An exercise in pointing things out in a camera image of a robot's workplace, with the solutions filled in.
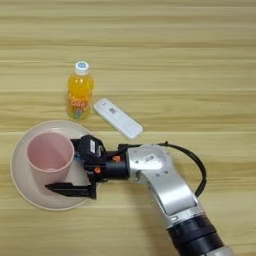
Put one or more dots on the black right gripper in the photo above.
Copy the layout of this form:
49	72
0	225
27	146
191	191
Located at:
115	168

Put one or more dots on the white rectangular remote device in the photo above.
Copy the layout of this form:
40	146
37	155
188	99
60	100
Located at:
118	118

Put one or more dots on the orange juice bottle white cap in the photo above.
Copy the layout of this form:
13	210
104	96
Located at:
80	93

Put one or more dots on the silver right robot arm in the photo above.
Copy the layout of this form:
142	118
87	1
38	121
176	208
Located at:
173	186

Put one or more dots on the black box with white label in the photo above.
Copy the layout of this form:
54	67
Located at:
88	148

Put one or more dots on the pink plastic cup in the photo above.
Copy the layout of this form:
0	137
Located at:
50	153

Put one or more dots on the beige round plate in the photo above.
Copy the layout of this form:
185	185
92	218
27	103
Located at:
26	186

